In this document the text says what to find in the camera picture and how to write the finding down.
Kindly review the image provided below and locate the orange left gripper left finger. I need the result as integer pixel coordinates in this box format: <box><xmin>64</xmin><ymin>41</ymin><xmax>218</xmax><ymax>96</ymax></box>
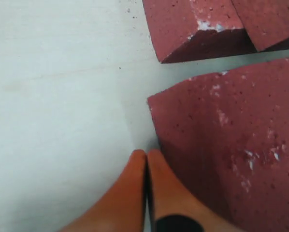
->
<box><xmin>61</xmin><ymin>149</ymin><xmax>146</xmax><ymax>232</ymax></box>

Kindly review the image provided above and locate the large red brick front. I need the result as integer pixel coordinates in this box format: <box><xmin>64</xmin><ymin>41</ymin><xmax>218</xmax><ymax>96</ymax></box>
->
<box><xmin>143</xmin><ymin>0</ymin><xmax>256</xmax><ymax>63</ymax></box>

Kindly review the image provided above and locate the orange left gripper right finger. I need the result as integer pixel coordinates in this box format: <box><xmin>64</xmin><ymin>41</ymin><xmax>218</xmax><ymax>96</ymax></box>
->
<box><xmin>147</xmin><ymin>149</ymin><xmax>241</xmax><ymax>232</ymax></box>

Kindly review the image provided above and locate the long red brick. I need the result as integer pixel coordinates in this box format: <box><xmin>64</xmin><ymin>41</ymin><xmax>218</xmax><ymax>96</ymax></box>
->
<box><xmin>148</xmin><ymin>58</ymin><xmax>289</xmax><ymax>232</ymax></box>

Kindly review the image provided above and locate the red brick front right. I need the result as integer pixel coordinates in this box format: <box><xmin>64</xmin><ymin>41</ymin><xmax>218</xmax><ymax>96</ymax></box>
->
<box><xmin>232</xmin><ymin>0</ymin><xmax>289</xmax><ymax>52</ymax></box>

